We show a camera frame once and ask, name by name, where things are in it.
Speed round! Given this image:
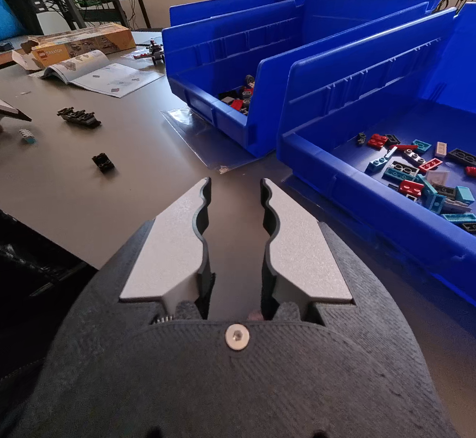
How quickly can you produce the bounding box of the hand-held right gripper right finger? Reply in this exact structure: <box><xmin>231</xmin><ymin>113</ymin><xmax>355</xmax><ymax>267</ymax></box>
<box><xmin>260</xmin><ymin>178</ymin><xmax>354</xmax><ymax>320</ymax></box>

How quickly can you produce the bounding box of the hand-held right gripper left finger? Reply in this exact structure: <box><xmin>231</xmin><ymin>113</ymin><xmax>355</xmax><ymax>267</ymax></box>
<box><xmin>119</xmin><ymin>177</ymin><xmax>216</xmax><ymax>319</ymax></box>

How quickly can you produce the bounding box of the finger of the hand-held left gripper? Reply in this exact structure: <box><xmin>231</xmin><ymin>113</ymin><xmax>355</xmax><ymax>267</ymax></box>
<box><xmin>0</xmin><ymin>99</ymin><xmax>32</xmax><ymax>123</ymax></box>

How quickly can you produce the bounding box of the long black brick assembly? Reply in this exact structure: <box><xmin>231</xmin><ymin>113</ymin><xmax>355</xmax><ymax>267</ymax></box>
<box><xmin>57</xmin><ymin>106</ymin><xmax>102</xmax><ymax>129</ymax></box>

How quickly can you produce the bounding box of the blue plastic storage bin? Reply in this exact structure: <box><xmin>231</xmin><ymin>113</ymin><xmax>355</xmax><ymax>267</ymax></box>
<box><xmin>276</xmin><ymin>3</ymin><xmax>476</xmax><ymax>306</ymax></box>
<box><xmin>162</xmin><ymin>0</ymin><xmax>443</xmax><ymax>158</ymax></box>
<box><xmin>170</xmin><ymin>0</ymin><xmax>340</xmax><ymax>26</ymax></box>

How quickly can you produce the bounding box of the blue panel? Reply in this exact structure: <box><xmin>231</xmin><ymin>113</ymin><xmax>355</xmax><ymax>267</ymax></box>
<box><xmin>0</xmin><ymin>0</ymin><xmax>27</xmax><ymax>41</ymax></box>

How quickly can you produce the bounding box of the cardboard toy set box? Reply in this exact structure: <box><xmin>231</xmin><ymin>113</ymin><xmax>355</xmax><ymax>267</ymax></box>
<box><xmin>12</xmin><ymin>23</ymin><xmax>137</xmax><ymax>73</ymax></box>

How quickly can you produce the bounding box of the instruction booklet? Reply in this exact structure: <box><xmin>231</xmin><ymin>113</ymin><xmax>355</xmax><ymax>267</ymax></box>
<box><xmin>29</xmin><ymin>50</ymin><xmax>165</xmax><ymax>98</ymax></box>

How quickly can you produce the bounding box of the small black brick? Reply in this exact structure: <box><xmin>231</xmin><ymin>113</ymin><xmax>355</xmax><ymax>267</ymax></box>
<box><xmin>92</xmin><ymin>152</ymin><xmax>115</xmax><ymax>174</ymax></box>

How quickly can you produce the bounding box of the flat clear plastic bag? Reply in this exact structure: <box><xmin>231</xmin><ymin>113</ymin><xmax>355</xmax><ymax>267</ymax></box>
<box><xmin>160</xmin><ymin>108</ymin><xmax>262</xmax><ymax>175</ymax></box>

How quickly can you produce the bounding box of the pile of mixed toy bricks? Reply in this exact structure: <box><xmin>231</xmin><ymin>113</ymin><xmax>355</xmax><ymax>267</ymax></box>
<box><xmin>356</xmin><ymin>131</ymin><xmax>476</xmax><ymax>233</ymax></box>
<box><xmin>218</xmin><ymin>74</ymin><xmax>256</xmax><ymax>116</ymax></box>

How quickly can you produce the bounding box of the red and grey toy model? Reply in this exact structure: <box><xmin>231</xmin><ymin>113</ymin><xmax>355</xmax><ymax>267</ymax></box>
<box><xmin>133</xmin><ymin>38</ymin><xmax>166</xmax><ymax>67</ymax></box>

